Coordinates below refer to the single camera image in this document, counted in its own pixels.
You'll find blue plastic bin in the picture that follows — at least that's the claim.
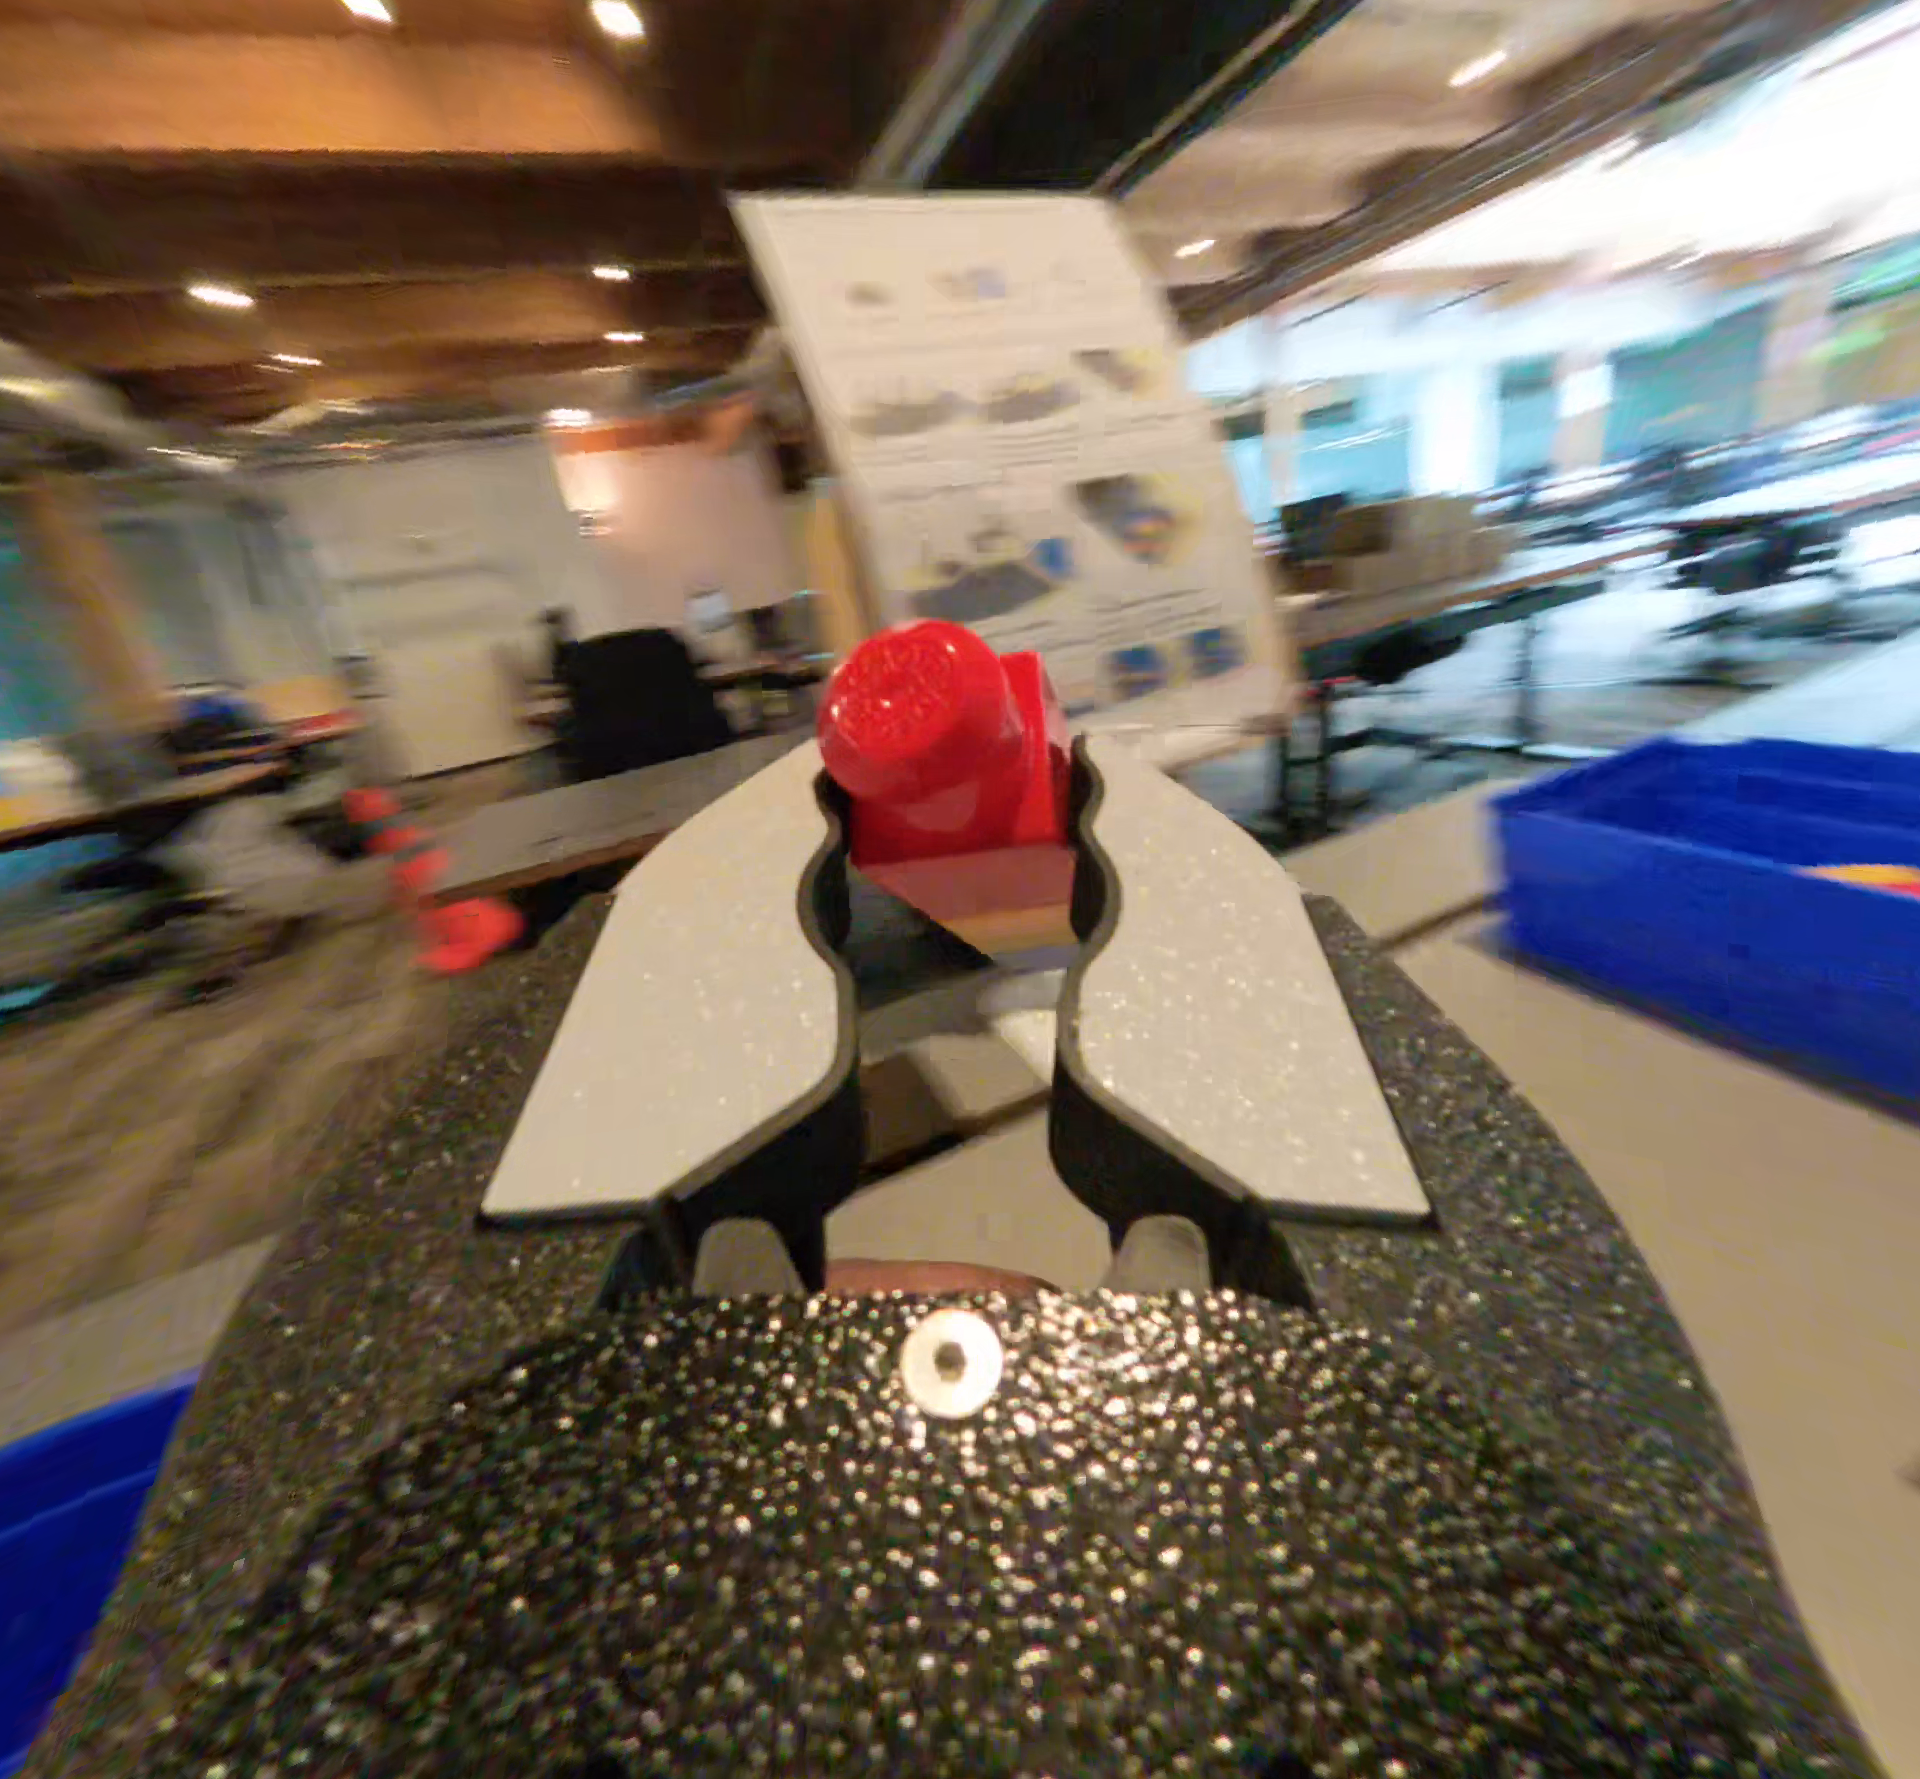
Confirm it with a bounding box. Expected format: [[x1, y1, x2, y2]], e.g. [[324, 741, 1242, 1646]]
[[1488, 733, 1920, 1109], [0, 1370, 200, 1734]]

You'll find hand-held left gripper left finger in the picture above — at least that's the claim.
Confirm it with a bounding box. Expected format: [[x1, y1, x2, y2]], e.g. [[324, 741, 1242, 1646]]
[[476, 737, 870, 1293]]

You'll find red mega block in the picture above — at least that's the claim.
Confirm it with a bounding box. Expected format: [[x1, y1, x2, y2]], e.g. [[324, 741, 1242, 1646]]
[[816, 619, 1082, 955]]

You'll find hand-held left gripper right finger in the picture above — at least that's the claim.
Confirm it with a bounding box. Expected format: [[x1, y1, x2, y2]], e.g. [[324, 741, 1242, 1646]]
[[1047, 733, 1439, 1307]]

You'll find stack of cardboard boxes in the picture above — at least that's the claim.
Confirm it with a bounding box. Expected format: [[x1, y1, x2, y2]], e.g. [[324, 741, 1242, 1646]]
[[1317, 493, 1520, 599]]

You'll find instruction poster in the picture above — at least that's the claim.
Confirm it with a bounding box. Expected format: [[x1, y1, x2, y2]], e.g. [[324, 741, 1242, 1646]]
[[730, 191, 1297, 749]]

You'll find red object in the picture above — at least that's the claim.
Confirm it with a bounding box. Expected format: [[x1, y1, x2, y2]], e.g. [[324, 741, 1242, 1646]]
[[342, 785, 531, 979]]

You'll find black office chair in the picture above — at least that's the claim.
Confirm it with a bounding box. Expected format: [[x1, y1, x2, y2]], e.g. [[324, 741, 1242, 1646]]
[[555, 627, 740, 787]]

